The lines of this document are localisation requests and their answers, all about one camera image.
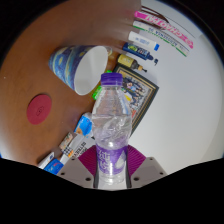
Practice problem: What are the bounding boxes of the flat round red coaster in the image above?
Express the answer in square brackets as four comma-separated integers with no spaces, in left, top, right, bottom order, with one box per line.
[26,93,53,126]

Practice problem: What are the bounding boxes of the amber pump bottle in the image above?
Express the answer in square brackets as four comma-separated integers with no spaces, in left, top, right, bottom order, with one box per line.
[117,53,148,73]

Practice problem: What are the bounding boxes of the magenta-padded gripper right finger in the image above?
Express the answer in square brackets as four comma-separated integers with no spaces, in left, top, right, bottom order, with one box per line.
[125,145,168,188]

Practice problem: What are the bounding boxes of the white paper gift bag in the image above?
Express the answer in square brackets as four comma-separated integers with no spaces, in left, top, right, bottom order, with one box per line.
[59,133,98,166]

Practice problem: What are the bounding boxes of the framed group photo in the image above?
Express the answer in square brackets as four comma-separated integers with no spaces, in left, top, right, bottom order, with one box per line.
[113,63,160,136]

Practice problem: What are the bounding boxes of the white lotion bottle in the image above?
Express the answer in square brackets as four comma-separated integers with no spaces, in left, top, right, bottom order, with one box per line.
[128,30,160,52]

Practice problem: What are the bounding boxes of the small snack packet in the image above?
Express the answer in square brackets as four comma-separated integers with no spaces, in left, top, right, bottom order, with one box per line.
[58,131,75,151]

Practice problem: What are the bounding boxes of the blue painted white mug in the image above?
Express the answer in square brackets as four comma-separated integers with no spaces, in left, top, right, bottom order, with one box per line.
[48,45,113,97]

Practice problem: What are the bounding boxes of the clear purple-capped water bottle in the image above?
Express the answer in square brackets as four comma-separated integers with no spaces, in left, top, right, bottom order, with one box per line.
[91,72,133,186]

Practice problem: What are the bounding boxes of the dark blue pump bottle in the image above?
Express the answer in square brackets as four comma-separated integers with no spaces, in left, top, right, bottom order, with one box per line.
[121,41,159,66]

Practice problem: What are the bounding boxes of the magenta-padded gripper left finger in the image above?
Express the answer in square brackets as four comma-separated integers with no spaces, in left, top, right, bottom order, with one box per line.
[56,144,99,189]

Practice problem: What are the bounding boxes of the long white green box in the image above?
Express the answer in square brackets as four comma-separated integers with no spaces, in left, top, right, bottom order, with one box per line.
[132,20,191,58]

